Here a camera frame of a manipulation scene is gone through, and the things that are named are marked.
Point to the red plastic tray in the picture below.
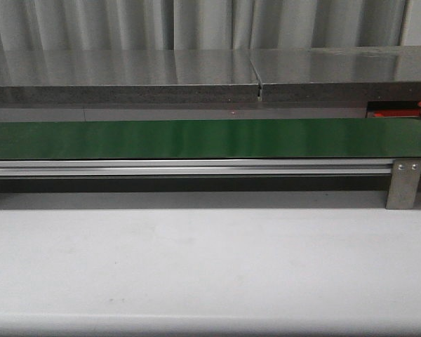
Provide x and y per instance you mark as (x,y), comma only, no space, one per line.
(399,113)

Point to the grey stone counter slab right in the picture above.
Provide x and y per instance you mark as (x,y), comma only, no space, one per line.
(337,82)

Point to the green conveyor belt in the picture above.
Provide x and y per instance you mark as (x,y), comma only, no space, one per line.
(212,139)

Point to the white pleated curtain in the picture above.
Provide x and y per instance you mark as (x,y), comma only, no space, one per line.
(181,25)

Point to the grey stone counter slab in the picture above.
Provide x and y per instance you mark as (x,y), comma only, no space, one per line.
(337,82)
(107,84)

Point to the aluminium conveyor frame rail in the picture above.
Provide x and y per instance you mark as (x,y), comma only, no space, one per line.
(193,167)

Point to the steel conveyor support bracket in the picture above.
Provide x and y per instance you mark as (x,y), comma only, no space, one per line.
(404,183)

